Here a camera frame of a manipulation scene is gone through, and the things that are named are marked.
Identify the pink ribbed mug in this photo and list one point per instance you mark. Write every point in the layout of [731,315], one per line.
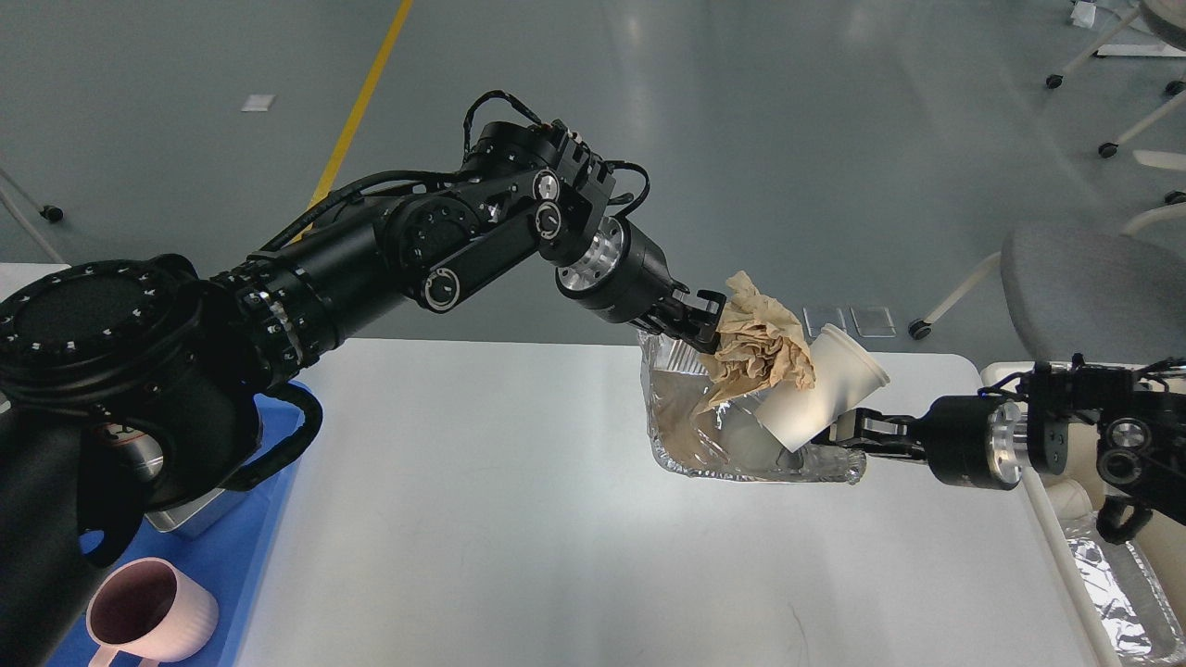
[149,609]

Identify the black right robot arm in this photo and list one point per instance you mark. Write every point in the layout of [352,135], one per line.
[1138,416]

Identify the stainless steel tray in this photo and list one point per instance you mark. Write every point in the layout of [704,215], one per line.
[193,519]

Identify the beige plastic bin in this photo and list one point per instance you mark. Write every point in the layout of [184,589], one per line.
[1075,492]

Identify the brown paper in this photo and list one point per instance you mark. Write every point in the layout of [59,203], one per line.
[761,346]

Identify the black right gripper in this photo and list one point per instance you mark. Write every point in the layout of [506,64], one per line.
[967,441]

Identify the blue plastic tray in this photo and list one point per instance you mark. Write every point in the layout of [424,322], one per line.
[227,559]

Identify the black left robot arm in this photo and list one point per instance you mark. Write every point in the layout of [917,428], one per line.
[135,386]

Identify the white side table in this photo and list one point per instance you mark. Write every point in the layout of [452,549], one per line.
[28,250]

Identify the grey office chair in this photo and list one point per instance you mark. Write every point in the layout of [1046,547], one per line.
[1108,296]

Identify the foil tray in bin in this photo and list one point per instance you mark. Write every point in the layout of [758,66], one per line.
[1127,596]

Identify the white paper cup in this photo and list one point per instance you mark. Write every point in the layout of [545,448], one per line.
[844,375]

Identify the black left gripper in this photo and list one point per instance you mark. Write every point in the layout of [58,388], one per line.
[623,277]

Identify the aluminium foil tray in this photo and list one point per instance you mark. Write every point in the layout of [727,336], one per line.
[726,442]

